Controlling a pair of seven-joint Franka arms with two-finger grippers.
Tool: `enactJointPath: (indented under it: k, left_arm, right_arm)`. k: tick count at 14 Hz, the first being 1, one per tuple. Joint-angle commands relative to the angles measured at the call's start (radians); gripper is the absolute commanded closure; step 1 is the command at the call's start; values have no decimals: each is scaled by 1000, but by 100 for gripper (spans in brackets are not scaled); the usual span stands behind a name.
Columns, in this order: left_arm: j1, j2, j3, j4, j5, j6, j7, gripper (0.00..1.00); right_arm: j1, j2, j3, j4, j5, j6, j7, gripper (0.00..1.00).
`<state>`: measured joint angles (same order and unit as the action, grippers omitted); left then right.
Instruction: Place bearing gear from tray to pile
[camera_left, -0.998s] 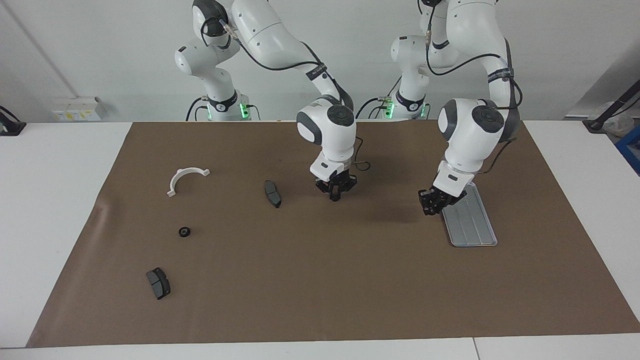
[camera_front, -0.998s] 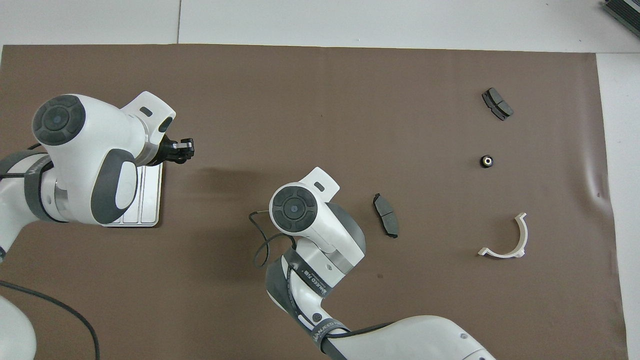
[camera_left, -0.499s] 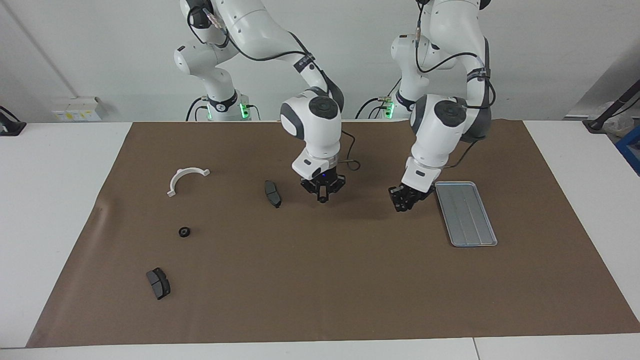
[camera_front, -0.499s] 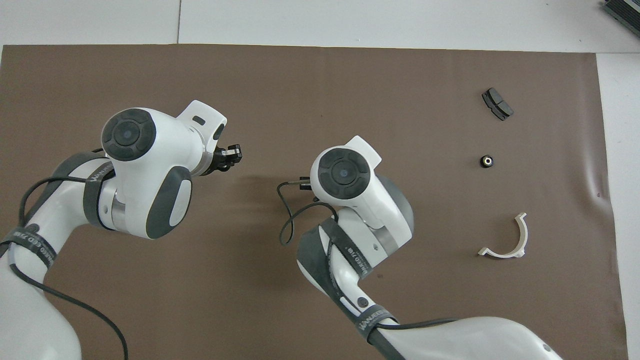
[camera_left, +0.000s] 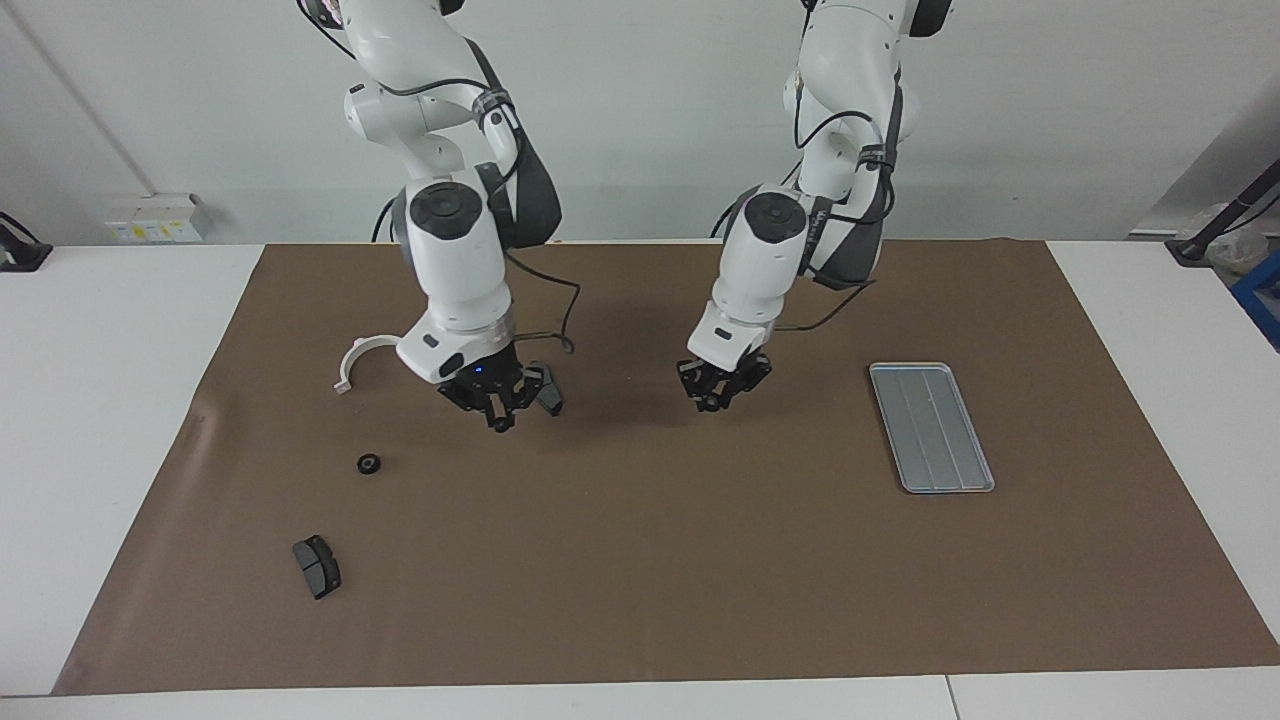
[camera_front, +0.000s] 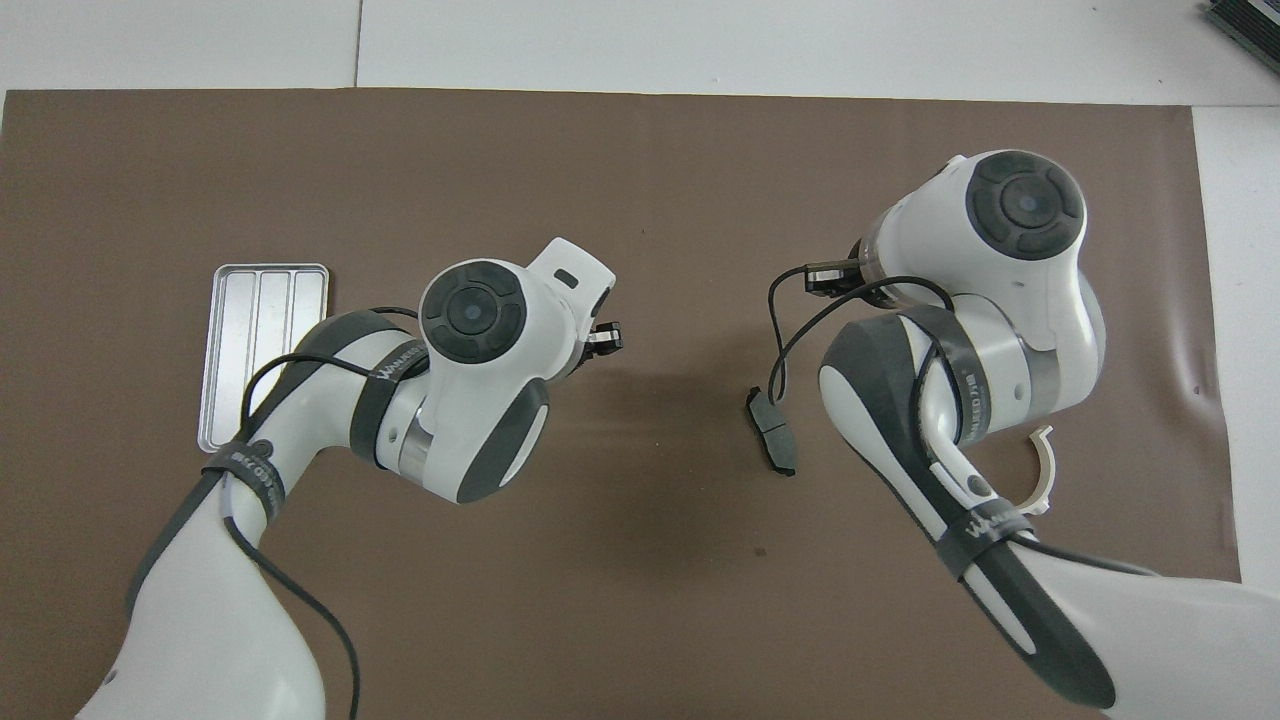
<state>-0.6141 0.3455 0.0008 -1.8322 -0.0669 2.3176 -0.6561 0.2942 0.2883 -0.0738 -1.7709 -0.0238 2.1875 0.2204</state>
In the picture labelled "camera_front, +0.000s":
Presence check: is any silver metal tray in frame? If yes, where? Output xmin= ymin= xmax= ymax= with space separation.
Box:
xmin=197 ymin=263 xmax=331 ymax=453

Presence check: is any dark grey brake pad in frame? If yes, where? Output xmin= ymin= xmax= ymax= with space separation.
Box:
xmin=745 ymin=386 xmax=799 ymax=478

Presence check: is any brown table mat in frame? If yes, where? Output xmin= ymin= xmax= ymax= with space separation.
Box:
xmin=0 ymin=88 xmax=1259 ymax=720

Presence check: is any dark ribbed device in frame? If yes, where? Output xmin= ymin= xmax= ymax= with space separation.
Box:
xmin=1203 ymin=0 xmax=1280 ymax=73

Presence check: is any white curved plastic bracket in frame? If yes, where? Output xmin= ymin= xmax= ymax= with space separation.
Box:
xmin=1020 ymin=425 xmax=1057 ymax=518

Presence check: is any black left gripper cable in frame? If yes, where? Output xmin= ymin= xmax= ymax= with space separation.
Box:
xmin=222 ymin=305 xmax=421 ymax=720

